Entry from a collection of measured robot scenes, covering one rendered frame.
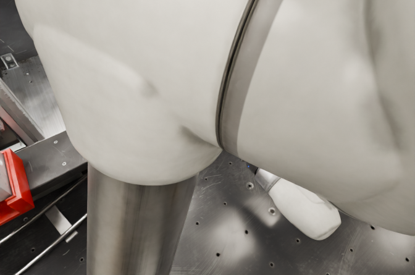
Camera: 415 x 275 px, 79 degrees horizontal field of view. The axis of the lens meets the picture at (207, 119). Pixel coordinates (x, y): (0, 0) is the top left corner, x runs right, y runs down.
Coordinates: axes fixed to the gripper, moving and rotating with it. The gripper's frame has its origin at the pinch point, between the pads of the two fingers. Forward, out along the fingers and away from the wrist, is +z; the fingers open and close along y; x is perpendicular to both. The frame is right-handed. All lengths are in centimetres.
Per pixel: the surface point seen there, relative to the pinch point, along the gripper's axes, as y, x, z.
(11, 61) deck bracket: 4, 47, 63
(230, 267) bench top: -19.8, 19.4, -31.7
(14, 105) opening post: 17, 46, 21
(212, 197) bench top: -19.8, 11.8, -12.4
